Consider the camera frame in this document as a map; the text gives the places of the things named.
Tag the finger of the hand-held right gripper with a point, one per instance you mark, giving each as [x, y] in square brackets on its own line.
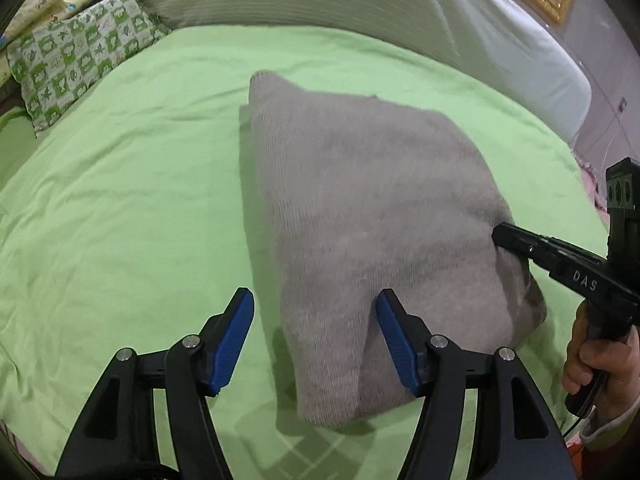
[515, 240]

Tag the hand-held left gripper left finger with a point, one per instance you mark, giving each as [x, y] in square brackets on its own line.
[232, 341]

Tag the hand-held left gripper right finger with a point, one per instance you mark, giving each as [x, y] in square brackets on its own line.
[397, 346]

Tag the beige knit sweater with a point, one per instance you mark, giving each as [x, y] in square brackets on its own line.
[375, 200]

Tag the person's right forearm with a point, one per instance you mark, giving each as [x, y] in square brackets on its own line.
[615, 430]

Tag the person's right hand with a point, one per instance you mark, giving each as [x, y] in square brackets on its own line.
[600, 360]

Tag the pink cloth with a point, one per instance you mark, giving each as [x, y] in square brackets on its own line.
[592, 180]

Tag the green bed sheet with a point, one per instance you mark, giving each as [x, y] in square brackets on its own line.
[125, 210]

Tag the plain white pillow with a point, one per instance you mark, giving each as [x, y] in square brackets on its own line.
[525, 60]

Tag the green patterned pillow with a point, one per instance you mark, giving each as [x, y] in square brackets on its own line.
[75, 60]

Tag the yellow patterned pillow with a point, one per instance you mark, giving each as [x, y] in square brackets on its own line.
[65, 2]

